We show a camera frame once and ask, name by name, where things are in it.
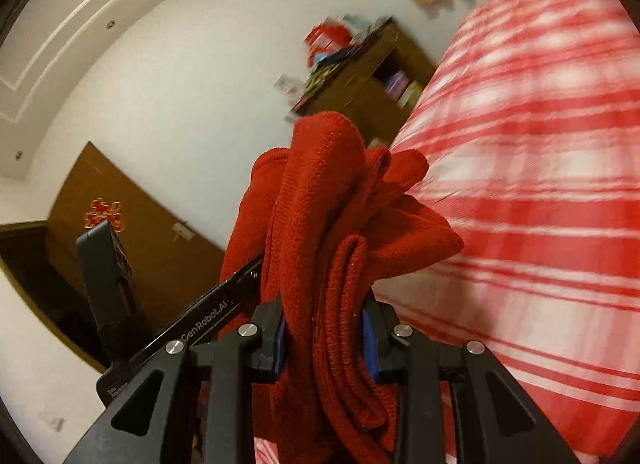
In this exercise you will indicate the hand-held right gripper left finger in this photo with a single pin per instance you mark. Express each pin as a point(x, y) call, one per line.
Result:
point(280, 344)

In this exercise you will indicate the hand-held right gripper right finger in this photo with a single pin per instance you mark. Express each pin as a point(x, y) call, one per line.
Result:
point(369, 349)

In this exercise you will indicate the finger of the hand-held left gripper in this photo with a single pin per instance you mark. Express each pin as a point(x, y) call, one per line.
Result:
point(247, 280)

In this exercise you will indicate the red knit sweater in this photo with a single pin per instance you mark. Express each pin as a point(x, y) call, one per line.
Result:
point(320, 194)

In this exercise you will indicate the red knot decoration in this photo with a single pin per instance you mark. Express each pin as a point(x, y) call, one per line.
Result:
point(103, 214)

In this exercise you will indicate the brown wooden door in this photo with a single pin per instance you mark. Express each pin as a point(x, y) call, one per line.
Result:
point(150, 224)

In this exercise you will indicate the white box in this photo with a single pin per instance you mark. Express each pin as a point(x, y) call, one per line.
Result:
point(287, 85)

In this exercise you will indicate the brown wooden desk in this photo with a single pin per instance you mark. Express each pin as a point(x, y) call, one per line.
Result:
point(360, 94)

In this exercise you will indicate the red plaid bed sheet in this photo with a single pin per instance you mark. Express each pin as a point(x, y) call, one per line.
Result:
point(525, 169)

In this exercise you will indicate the purple book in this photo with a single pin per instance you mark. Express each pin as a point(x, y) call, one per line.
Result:
point(396, 83)

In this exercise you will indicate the red bag on desk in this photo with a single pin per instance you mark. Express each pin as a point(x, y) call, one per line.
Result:
point(327, 39)

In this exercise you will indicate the white wall socket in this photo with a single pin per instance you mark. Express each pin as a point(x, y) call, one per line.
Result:
point(51, 424)

